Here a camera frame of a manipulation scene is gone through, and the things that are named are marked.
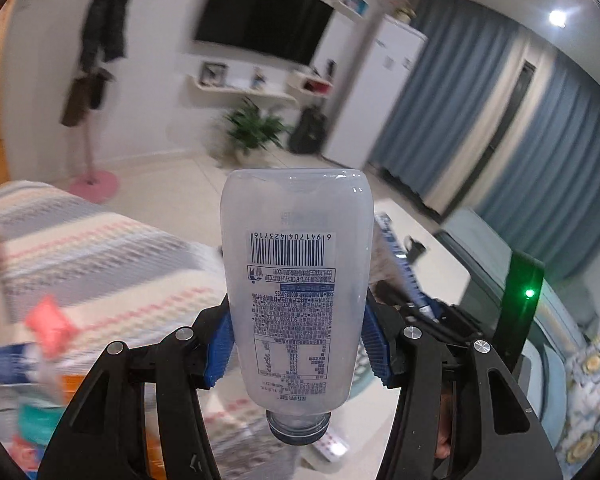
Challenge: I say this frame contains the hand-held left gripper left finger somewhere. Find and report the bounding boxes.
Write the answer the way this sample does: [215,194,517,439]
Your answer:
[37,295,237,480]

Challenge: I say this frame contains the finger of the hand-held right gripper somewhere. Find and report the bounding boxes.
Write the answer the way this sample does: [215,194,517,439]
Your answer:
[405,300,487,345]

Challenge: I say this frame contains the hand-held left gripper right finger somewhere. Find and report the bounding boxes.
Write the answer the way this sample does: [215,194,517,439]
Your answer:
[362,304,563,480]

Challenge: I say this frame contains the clear plastic bottle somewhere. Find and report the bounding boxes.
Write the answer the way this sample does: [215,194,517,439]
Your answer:
[219,167,375,447]

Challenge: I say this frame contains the pink plastic packet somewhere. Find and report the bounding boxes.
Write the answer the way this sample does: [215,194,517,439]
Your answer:
[25,295,74,359]

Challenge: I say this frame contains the grey sofa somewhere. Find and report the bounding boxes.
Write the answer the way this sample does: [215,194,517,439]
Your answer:
[437,206,600,480]

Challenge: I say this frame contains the small black object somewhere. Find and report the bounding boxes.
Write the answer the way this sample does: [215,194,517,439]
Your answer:
[404,236,429,264]

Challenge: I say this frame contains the pill blister pack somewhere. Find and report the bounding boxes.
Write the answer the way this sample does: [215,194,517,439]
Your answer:
[311,434,352,464]

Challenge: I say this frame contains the floral cushion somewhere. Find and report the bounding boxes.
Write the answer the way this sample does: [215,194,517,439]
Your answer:
[544,334,600,480]

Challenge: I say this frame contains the striped blanket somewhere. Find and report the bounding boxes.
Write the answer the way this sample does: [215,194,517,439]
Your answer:
[0,179,276,480]

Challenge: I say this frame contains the blue curtain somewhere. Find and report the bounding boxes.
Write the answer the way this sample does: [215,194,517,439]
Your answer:
[369,0,600,283]

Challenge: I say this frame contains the teal packet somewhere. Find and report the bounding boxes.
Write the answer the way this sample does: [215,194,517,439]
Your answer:
[16,402,67,442]

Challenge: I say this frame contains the coat stand with pink base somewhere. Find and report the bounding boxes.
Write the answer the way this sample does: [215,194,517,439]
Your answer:
[69,122,122,205]

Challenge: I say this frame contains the blue and white box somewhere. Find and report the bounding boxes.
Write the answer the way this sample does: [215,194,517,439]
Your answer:
[0,341,47,387]

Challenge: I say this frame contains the green potted plant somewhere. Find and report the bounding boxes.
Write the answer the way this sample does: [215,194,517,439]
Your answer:
[217,99,293,157]

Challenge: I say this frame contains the black guitar bag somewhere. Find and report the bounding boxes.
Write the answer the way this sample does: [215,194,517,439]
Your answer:
[289,105,329,157]

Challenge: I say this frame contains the white fridge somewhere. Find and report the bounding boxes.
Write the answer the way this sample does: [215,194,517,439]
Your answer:
[321,14,429,163]

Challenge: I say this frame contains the white box shelf red inside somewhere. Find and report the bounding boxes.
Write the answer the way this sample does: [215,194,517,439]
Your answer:
[289,67,334,97]

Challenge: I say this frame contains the brown bag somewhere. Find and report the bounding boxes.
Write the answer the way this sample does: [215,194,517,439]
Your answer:
[61,67,116,128]

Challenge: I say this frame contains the black coat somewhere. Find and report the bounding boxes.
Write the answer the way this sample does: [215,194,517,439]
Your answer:
[77,0,150,69]

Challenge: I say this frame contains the white low wall shelf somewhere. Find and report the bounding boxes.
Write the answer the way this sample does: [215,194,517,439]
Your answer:
[184,72,299,107]

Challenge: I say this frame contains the photo frame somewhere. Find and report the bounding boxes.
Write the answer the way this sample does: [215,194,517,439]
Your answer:
[199,61,229,87]

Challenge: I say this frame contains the wall-mounted black television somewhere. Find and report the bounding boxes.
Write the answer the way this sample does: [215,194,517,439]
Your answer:
[194,0,336,67]

